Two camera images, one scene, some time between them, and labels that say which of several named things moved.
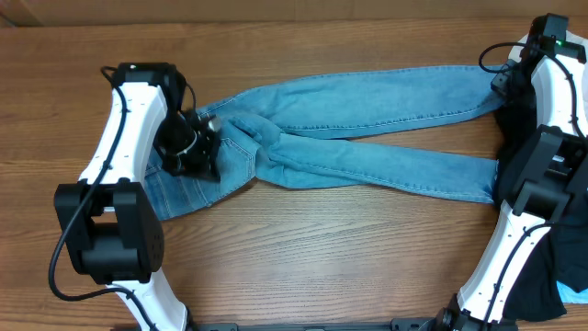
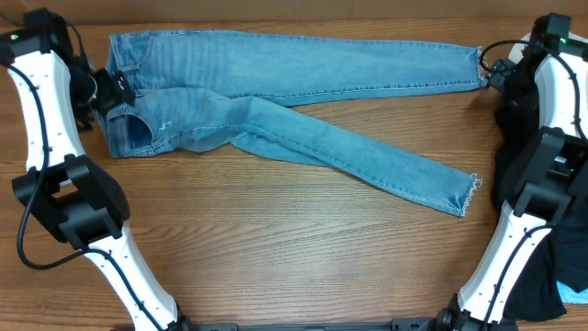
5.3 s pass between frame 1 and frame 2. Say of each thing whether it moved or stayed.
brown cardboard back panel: stayed
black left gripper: moved
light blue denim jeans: moved
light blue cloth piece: stayed
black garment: stayed
